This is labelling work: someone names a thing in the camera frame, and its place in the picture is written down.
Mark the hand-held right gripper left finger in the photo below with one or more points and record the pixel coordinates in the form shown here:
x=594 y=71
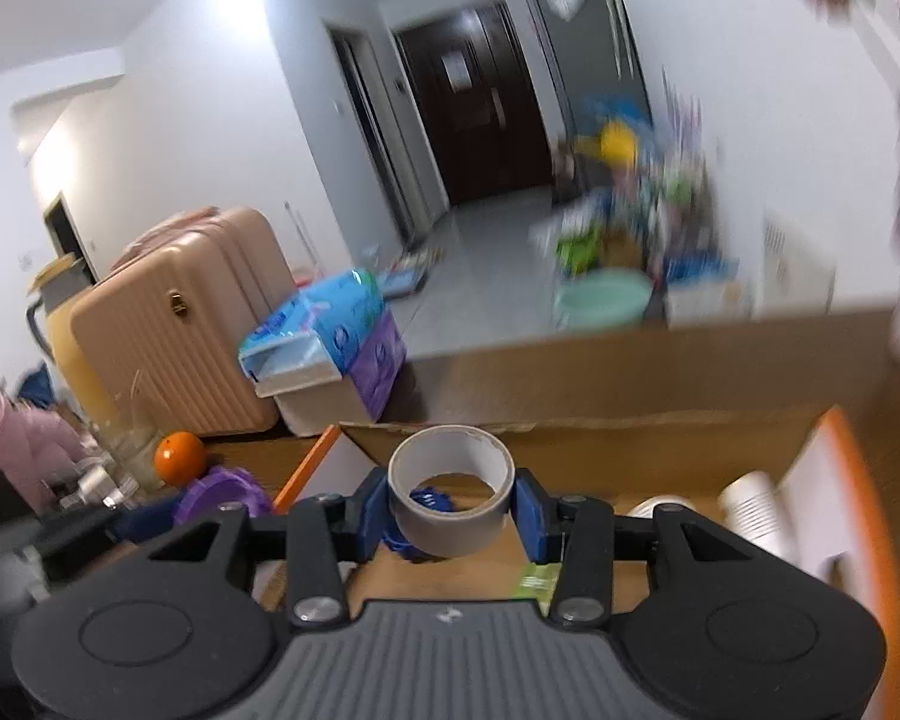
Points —
x=371 y=514

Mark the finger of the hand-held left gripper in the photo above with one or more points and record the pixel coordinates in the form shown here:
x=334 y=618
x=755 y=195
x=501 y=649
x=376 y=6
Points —
x=90 y=532

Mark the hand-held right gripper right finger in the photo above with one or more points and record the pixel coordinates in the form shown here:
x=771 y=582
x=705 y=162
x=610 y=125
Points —
x=529 y=517

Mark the grey tape roll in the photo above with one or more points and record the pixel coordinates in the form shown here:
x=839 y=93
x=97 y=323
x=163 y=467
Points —
x=450 y=532

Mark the orange-edged cardboard box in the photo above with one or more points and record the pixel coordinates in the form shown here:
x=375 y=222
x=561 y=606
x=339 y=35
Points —
x=645 y=450

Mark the blue plastic item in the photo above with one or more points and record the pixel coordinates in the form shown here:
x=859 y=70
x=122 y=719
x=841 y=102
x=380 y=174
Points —
x=427 y=501

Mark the clear glass jar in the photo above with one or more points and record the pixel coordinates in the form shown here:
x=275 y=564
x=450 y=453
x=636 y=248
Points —
x=124 y=450

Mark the orange fruit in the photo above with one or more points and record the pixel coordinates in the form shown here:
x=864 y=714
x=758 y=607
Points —
x=180 y=457

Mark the pink cloth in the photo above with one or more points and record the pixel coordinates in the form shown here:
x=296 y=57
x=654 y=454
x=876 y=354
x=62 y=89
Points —
x=15 y=442

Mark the white plastic storage bin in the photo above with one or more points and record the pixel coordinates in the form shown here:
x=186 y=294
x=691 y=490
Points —
x=311 y=397

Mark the purple round lid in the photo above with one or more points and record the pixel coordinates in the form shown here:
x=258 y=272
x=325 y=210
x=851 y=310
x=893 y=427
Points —
x=221 y=491

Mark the purple tissue pack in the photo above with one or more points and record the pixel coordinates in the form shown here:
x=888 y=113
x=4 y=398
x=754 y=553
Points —
x=379 y=367

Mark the blue tissue pack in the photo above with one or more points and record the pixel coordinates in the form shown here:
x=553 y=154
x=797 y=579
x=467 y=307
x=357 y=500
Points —
x=315 y=322

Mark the yellow thermos jug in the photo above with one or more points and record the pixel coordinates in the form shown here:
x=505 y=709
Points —
x=64 y=330

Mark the pink hard-shell suitcase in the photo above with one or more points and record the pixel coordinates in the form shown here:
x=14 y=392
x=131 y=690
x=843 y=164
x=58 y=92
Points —
x=172 y=330

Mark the white spray bottle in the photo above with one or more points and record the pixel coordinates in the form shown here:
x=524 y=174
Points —
x=754 y=514

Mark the green plastic basin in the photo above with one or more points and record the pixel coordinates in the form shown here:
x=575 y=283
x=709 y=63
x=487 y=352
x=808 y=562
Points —
x=604 y=300

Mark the green printed bag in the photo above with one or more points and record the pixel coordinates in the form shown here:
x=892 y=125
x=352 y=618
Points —
x=581 y=251

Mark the dark brown door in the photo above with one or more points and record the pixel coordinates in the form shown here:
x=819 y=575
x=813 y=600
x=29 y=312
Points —
x=472 y=105

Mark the grey refrigerator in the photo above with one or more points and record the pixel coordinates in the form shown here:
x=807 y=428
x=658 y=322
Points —
x=592 y=52

